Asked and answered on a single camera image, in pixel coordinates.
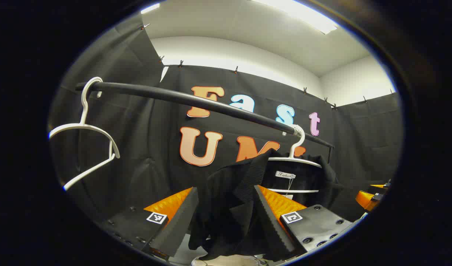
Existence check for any black backdrop cloth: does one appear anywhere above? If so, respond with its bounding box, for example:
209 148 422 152
49 15 402 222

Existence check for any white plastic hanger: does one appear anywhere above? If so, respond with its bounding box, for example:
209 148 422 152
49 76 120 191
267 125 322 194

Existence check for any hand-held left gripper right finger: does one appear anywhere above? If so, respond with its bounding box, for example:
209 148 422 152
254 185 354 261

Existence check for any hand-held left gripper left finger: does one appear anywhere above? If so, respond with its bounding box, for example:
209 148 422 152
100 187 199 259

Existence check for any white laundry hamper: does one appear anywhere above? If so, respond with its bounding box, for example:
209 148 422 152
191 254 267 266

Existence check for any black knit cardigan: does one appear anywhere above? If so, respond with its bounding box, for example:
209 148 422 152
188 149 363 261

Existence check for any row of black clips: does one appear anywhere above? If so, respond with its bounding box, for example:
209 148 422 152
141 23 394 109

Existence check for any black clothes rack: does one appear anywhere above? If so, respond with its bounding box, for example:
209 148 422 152
75 81 334 163

